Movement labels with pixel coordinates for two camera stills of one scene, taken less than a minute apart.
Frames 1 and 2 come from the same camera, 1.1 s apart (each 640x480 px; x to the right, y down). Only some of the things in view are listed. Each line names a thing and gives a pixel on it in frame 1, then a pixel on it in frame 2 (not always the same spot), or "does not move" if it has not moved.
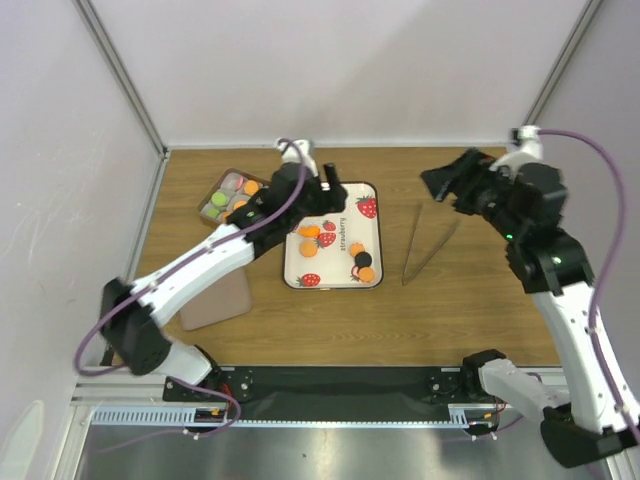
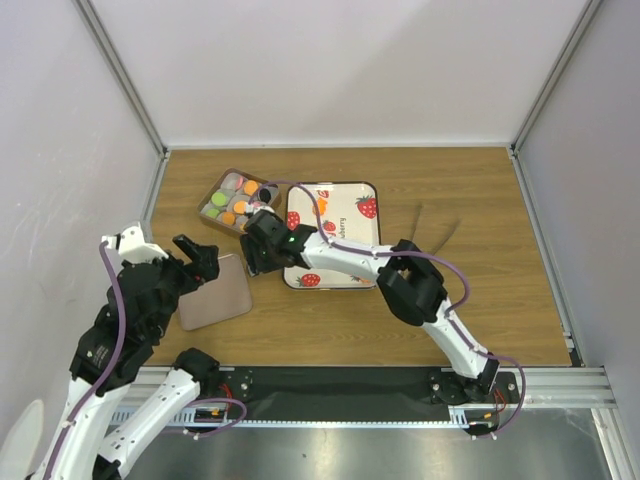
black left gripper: [330, 200] -> [204, 265]
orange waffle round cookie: [251, 187] does not move
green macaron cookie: [219, 198] does not move
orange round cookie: [239, 204] does not move
